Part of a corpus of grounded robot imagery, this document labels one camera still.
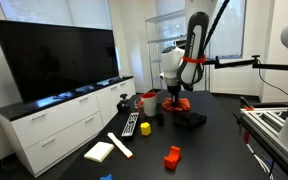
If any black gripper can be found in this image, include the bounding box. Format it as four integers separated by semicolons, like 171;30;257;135
166;84;182;108

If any orange towel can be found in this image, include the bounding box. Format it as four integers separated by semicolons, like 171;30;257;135
161;97;192;113

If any black folded cloth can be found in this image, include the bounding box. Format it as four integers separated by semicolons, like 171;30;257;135
173;112;208;130

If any white mug red inside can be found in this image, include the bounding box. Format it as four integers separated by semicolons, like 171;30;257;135
137;91;159;117

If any yellow block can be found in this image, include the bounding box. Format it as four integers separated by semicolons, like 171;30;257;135
140;121;152;136

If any black remote control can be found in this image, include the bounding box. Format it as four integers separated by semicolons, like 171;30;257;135
121;112;140;138

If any orange arch block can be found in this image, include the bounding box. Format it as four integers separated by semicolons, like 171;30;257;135
163;145;182;171

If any white marker stick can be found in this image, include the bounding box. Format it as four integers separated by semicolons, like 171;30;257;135
107;132;134;159

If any red toggle clamp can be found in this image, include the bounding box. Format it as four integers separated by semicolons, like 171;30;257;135
238;96;255;112

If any pale yellow sticky pad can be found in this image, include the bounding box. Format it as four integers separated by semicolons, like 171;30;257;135
83;141;115;163

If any blue block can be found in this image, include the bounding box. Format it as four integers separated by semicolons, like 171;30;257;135
99;173;114;180

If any white drawer cabinet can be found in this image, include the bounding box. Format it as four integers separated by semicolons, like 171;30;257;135
0;75;137;178

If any black television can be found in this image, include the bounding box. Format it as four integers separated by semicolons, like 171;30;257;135
0;18;120;104

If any black knob clamp mount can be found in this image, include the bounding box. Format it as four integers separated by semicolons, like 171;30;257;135
116;93;131;113

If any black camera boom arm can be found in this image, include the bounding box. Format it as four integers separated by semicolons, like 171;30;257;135
202;54;288;72

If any red frame bracket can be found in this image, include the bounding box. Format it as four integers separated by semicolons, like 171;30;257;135
243;131;251;144

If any metal wire shelf rack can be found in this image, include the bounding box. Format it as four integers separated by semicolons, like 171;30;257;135
145;9;212;93

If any thin black camera cable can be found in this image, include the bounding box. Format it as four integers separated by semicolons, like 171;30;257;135
257;61;288;98

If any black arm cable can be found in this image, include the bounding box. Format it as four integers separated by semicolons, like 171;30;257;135
202;0;232;51

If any aluminium frame rail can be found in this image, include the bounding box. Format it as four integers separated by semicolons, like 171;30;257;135
233;105;288;180

